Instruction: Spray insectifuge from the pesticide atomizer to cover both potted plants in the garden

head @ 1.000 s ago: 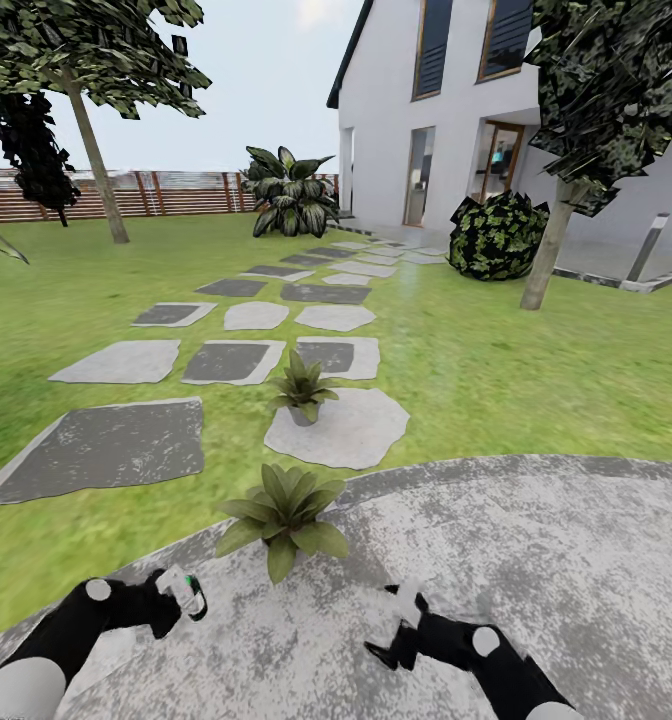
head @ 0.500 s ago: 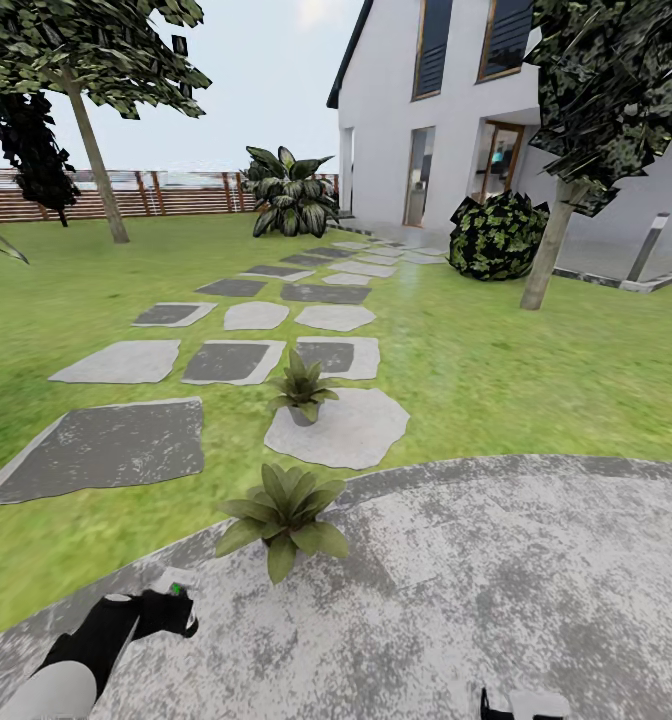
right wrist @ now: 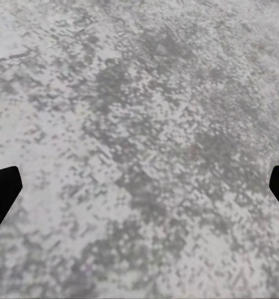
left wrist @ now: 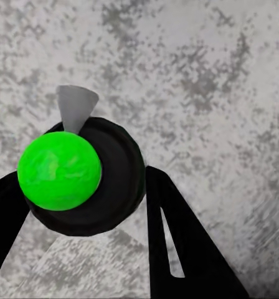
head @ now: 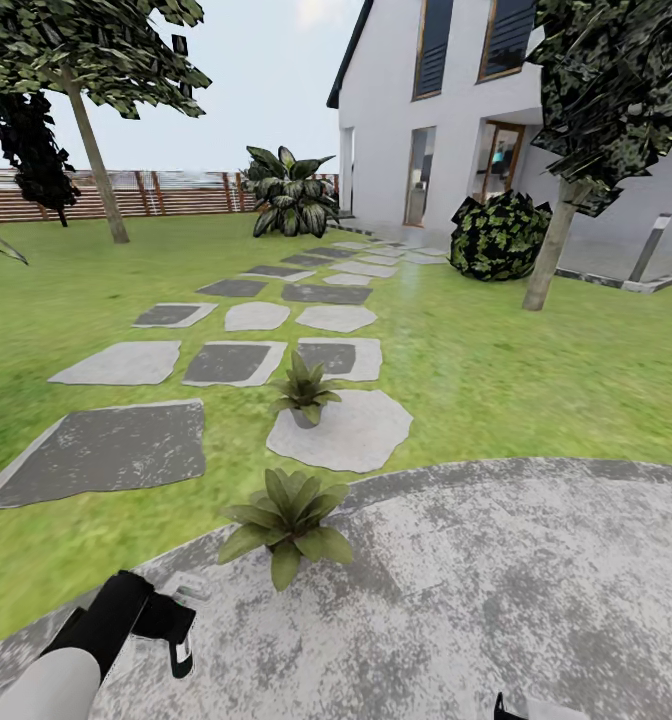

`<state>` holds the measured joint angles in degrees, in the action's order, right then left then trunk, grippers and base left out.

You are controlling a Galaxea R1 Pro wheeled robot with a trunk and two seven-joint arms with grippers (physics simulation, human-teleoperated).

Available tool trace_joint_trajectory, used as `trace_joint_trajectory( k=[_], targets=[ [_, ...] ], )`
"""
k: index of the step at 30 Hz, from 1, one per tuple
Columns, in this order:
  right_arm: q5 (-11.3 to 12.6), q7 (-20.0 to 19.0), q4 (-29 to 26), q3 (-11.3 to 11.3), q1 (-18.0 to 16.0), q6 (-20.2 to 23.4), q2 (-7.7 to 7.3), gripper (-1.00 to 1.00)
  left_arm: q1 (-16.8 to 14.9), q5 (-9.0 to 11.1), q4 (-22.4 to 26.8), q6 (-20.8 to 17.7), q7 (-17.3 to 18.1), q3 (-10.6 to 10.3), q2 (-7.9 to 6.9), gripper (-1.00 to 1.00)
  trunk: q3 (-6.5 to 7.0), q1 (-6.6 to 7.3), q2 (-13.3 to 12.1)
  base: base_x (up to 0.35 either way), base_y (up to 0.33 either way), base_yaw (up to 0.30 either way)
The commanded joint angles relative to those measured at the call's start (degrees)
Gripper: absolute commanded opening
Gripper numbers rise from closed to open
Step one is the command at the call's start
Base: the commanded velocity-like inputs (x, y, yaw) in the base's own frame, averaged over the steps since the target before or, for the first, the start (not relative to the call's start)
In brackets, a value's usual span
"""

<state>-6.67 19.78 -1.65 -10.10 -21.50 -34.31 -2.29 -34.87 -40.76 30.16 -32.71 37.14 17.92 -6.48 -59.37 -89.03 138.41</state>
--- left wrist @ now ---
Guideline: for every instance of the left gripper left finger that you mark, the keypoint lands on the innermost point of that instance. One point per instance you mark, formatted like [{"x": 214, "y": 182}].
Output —
[{"x": 13, "y": 212}]

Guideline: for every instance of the insectifuge atomizer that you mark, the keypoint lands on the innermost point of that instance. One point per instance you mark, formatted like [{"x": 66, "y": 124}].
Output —
[{"x": 86, "y": 175}]

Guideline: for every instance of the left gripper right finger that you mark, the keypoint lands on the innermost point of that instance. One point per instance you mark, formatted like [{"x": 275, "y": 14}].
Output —
[{"x": 207, "y": 274}]

